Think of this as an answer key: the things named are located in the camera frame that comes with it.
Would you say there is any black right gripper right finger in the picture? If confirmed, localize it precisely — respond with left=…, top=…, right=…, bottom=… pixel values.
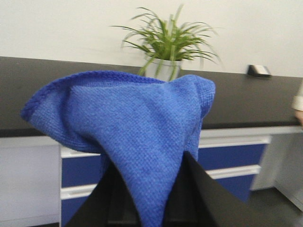
left=163, top=151, right=270, bottom=227

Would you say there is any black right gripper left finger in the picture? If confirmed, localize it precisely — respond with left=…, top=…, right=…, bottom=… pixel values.
left=65, top=161, right=141, bottom=227

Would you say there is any blue microfiber cloth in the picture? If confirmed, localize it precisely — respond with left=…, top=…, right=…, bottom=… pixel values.
left=21, top=71, right=215, bottom=227

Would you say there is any white plant pot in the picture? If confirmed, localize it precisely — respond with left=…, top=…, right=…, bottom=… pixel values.
left=144, top=56, right=182, bottom=81

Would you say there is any black tabletop power socket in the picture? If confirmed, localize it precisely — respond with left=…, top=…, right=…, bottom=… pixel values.
left=247, top=65, right=271, bottom=78

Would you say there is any green potted plant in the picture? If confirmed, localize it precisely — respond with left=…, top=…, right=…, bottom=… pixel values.
left=120, top=5, right=221, bottom=76

